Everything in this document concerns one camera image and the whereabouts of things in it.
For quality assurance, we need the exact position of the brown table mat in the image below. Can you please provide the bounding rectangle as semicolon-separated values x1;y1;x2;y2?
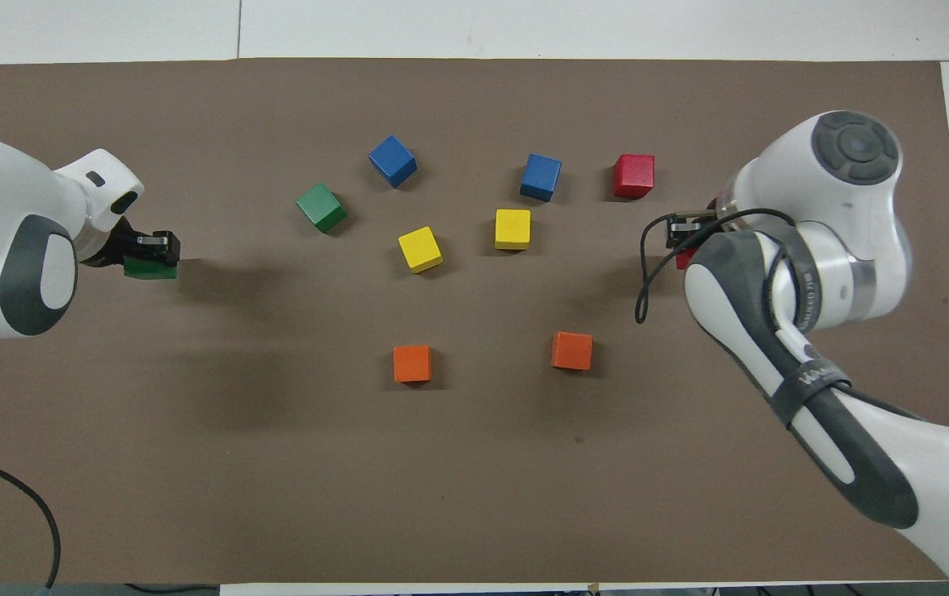
0;56;949;584

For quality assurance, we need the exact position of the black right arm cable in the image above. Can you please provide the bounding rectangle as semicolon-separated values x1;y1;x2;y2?
635;207;798;325

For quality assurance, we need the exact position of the blue cube block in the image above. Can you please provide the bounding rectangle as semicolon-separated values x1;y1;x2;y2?
519;153;563;204
368;135;418;190

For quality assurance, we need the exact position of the yellow cube block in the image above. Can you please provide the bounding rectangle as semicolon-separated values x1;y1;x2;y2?
494;209;532;251
397;226;444;275

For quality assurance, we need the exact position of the green cube block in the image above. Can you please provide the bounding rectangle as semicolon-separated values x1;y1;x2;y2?
295;182;349;234
123;257;180;281

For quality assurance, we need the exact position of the black floor cable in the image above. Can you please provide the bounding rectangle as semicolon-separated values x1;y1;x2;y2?
0;447;61;590

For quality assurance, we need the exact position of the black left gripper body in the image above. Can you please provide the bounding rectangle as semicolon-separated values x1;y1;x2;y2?
81;217;141;267

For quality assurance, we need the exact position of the orange cube block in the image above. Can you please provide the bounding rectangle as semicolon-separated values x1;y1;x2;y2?
551;331;594;372
393;344;433;384

